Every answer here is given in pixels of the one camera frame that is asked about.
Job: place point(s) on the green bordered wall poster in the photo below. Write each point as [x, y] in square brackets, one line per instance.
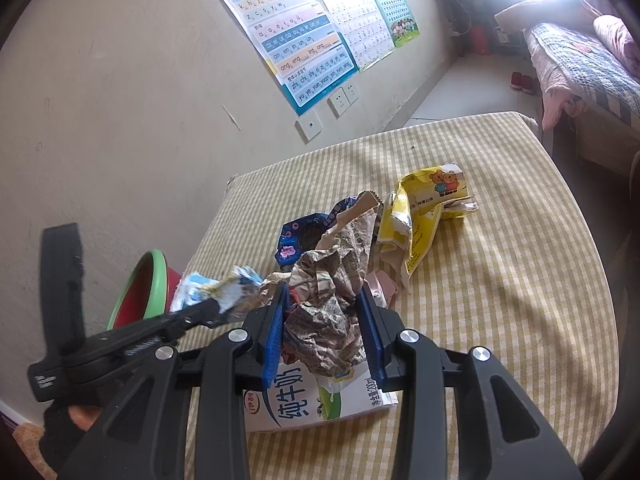
[395, 10]

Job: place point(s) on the person's left forearm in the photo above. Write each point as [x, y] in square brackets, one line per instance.
[60, 440]

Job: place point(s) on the pink pillow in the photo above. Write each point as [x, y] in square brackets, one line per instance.
[617, 40]

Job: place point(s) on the beige pillow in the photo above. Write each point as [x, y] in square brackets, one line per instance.
[530, 15]

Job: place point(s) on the blue alphabet wall poster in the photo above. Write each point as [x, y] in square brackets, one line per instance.
[290, 40]

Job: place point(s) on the white milk carton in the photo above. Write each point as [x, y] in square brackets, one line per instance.
[290, 405]

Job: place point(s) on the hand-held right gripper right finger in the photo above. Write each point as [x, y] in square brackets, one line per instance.
[372, 340]

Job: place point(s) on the dark blue wrapper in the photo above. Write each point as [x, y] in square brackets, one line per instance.
[295, 240]

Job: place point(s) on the dark cabinet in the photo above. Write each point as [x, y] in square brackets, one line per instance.
[450, 0]

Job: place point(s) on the crumpled yellow carton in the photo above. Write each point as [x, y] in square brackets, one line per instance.
[420, 230]

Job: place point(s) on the white wall socket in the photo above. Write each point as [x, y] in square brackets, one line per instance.
[351, 92]
[338, 101]

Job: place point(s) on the red container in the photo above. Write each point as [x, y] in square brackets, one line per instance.
[482, 40]

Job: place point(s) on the brown printed paper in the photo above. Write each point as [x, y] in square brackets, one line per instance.
[320, 290]

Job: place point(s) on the bed with quilted cover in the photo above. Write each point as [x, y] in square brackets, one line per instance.
[575, 70]

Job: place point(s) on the white single wall plate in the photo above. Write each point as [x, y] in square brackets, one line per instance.
[309, 126]

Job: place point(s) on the blue and white wrapper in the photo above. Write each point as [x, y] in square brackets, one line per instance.
[200, 290]

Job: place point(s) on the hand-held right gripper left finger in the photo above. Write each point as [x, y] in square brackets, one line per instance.
[272, 340]

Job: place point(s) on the green rimmed red bin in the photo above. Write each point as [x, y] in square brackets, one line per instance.
[150, 280]

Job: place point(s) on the white chart wall poster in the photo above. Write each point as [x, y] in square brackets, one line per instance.
[350, 20]

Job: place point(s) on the small pink wrapper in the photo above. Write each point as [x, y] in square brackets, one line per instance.
[385, 285]

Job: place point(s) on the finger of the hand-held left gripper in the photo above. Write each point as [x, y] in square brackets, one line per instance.
[192, 315]

